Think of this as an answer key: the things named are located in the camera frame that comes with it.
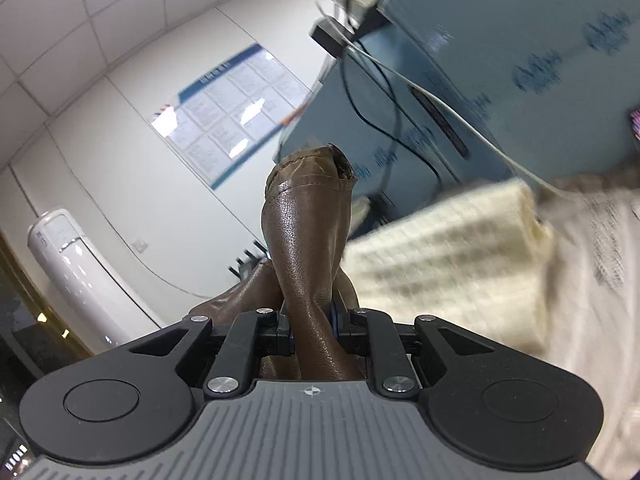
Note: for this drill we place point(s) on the white wall socket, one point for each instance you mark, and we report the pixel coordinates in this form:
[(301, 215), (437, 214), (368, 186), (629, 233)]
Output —
[(141, 245)]

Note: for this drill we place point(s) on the wall poster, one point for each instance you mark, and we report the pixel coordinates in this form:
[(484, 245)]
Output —
[(227, 110)]

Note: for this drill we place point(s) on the brown leather garment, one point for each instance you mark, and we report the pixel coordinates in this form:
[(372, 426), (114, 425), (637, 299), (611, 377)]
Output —
[(302, 240)]

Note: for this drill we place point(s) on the black power adapter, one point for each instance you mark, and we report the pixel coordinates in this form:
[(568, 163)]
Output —
[(330, 35)]

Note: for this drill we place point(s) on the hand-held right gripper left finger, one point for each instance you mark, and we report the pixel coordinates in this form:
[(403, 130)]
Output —
[(284, 331)]

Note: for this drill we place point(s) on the white printed cloth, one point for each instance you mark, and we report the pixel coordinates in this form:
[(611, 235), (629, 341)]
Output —
[(595, 320)]

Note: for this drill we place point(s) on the blue-grey printed panel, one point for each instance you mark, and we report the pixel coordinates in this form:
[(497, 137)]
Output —
[(360, 130), (520, 20)]

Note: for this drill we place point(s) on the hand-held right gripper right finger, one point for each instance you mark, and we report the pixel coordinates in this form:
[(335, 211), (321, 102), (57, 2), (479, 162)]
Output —
[(336, 331)]

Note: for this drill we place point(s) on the white standing air conditioner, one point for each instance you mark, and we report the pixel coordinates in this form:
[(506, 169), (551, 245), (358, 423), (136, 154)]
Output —
[(82, 275)]

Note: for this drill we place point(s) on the black chair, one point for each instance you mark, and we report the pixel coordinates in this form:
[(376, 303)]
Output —
[(247, 260)]

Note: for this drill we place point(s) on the cream knitted cloth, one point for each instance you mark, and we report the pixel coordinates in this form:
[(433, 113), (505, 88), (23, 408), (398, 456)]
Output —
[(450, 255)]

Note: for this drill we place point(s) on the gold-framed glass door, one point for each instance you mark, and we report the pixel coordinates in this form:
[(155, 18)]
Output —
[(25, 310)]

